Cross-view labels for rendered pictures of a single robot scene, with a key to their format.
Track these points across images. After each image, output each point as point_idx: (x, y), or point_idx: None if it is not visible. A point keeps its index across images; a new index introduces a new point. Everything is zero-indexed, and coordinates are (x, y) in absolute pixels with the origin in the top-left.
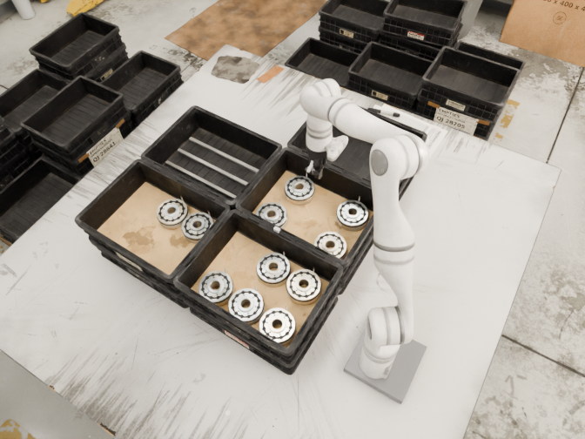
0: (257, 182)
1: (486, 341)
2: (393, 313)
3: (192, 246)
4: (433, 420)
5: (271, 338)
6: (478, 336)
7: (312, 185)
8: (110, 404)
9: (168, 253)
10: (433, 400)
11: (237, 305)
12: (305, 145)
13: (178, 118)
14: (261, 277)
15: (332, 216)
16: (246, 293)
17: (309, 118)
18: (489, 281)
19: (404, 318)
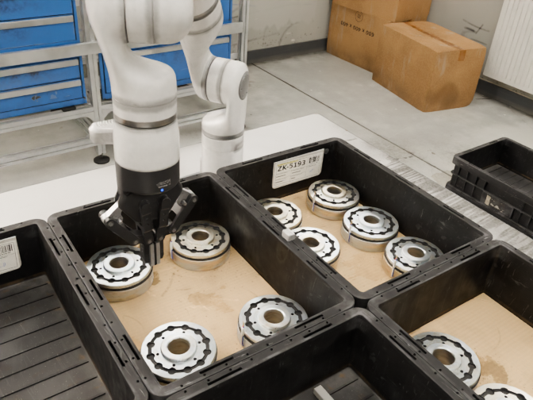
0: (285, 332)
1: (80, 179)
2: (216, 62)
3: None
4: (195, 160)
5: (347, 185)
6: (83, 184)
7: (147, 341)
8: None
9: (508, 353)
10: (182, 168)
11: (385, 224)
12: (175, 170)
13: None
14: (335, 239)
15: (152, 294)
16: (366, 230)
17: (171, 71)
18: (1, 213)
19: (210, 53)
